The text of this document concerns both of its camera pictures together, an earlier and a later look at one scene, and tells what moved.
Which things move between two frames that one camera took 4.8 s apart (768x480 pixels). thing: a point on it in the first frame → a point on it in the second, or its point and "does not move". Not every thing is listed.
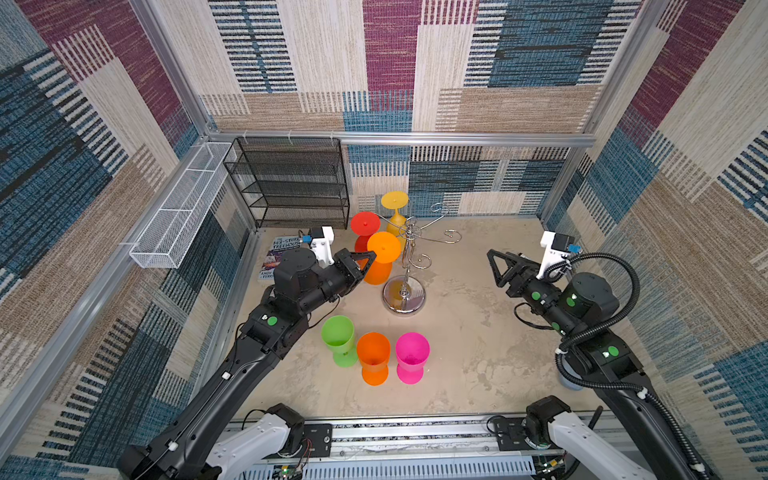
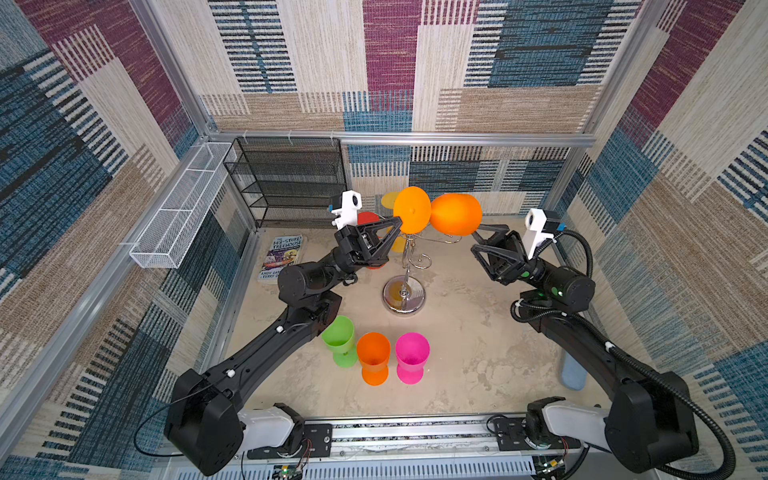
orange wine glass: (374, 351) does not move
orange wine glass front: (387, 248) → (452, 214)
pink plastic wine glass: (412, 352) does not move
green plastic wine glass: (338, 332) does not move
